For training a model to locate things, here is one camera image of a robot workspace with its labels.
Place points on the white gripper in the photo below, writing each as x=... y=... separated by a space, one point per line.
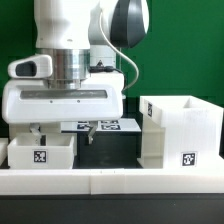
x=31 y=101

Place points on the white drawer box one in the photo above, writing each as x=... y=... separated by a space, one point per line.
x=25 y=152

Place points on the white drawer box two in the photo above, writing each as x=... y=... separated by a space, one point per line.
x=39 y=134

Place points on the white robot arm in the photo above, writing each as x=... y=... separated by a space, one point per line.
x=72 y=76

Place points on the white marker sheet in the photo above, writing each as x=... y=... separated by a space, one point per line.
x=121 y=125

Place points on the white left barrier block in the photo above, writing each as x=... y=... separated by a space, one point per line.
x=3 y=151

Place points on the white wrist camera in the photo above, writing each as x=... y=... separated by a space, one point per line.
x=38 y=66

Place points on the white front barrier rail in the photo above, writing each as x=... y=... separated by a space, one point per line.
x=112 y=181

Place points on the white drawer cabinet frame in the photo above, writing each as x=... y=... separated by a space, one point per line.
x=180 y=132

